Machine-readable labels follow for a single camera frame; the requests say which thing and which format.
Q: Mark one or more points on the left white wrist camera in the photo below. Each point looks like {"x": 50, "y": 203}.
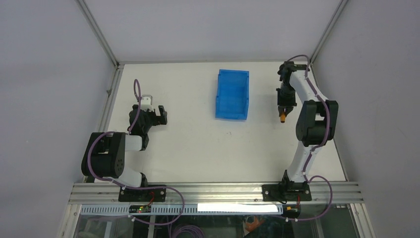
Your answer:
{"x": 146, "y": 103}

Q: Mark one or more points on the aluminium front frame rail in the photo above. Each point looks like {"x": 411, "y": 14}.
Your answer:
{"x": 340, "y": 192}

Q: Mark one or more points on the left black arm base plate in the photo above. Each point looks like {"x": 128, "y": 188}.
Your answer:
{"x": 134, "y": 195}

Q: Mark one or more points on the white slotted cable duct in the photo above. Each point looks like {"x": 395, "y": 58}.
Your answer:
{"x": 193, "y": 209}

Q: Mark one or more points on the aluminium frame post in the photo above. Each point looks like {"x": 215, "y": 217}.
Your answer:
{"x": 97, "y": 31}
{"x": 332, "y": 22}

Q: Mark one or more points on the small green lit circuit board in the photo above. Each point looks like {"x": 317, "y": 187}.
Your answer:
{"x": 139, "y": 209}

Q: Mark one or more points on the right aluminium frame post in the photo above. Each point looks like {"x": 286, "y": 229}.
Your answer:
{"x": 332, "y": 22}

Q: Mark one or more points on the orange object under table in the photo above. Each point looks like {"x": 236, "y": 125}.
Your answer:
{"x": 250, "y": 223}

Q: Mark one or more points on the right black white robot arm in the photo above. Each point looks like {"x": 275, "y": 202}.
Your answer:
{"x": 315, "y": 124}

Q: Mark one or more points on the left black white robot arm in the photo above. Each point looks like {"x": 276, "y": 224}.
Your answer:
{"x": 104, "y": 158}

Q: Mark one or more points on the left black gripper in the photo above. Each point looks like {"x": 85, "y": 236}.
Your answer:
{"x": 157, "y": 120}

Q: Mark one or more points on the blue plastic storage bin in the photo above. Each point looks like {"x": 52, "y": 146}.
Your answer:
{"x": 232, "y": 97}

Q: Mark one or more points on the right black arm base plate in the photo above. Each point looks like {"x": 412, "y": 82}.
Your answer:
{"x": 282, "y": 193}

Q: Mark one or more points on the orange handled black screwdriver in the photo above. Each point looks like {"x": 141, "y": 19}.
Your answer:
{"x": 282, "y": 117}

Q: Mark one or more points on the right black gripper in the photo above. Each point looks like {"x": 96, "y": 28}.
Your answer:
{"x": 288, "y": 105}

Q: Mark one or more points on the left aluminium frame post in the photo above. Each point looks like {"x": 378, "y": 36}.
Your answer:
{"x": 97, "y": 31}

